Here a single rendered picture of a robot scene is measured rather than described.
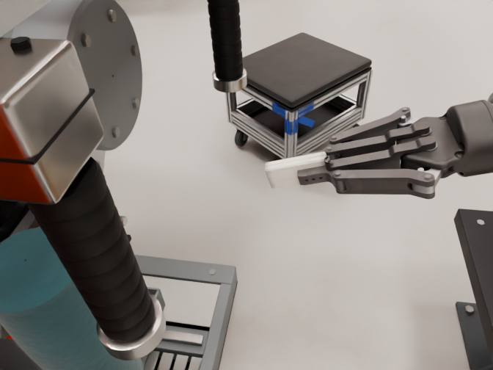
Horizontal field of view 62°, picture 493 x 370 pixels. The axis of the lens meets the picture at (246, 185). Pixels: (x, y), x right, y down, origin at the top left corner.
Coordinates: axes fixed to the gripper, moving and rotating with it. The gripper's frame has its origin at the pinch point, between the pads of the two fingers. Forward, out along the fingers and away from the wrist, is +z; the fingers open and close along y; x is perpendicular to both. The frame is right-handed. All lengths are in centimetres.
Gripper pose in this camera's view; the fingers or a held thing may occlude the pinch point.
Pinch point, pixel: (297, 170)
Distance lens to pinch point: 47.6
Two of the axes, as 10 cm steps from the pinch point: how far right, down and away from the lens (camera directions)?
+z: -9.5, 1.7, 2.7
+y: -0.9, 6.9, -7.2
